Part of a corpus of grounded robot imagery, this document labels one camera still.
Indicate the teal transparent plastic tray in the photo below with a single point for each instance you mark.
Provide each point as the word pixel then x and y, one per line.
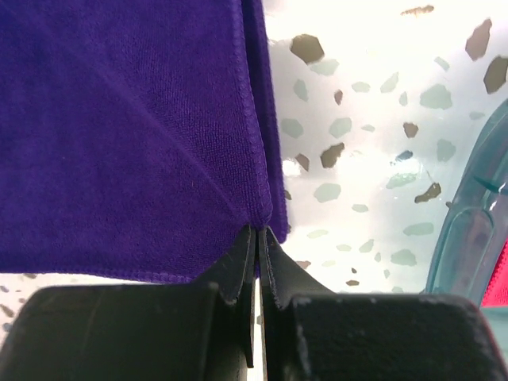
pixel 475 228

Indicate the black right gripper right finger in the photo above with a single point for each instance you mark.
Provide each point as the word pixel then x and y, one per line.
pixel 312 333

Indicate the purple towel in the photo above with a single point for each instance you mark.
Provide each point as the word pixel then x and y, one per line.
pixel 137 137

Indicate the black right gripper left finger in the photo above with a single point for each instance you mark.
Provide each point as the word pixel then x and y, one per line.
pixel 196 331

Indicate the pink towel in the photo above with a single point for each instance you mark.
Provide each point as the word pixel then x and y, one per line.
pixel 497 290

